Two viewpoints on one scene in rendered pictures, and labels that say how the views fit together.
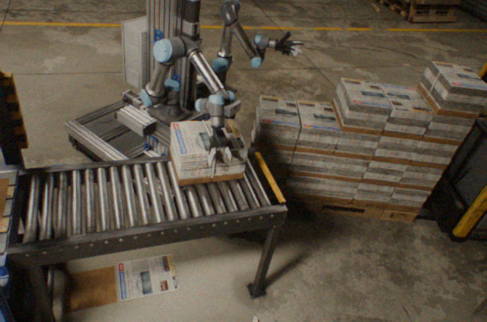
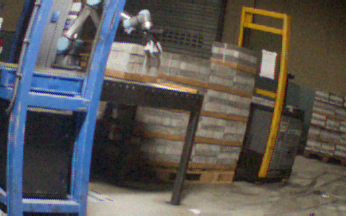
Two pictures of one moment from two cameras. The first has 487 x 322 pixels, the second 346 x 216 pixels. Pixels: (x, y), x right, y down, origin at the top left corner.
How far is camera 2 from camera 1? 3.15 m
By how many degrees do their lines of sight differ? 46
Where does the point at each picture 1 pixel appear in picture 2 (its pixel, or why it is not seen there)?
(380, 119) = (205, 72)
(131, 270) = not seen: hidden behind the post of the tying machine
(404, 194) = (225, 152)
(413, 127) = (226, 80)
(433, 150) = (239, 103)
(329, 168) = (174, 126)
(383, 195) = (212, 155)
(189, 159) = (134, 50)
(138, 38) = not seen: hidden behind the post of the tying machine
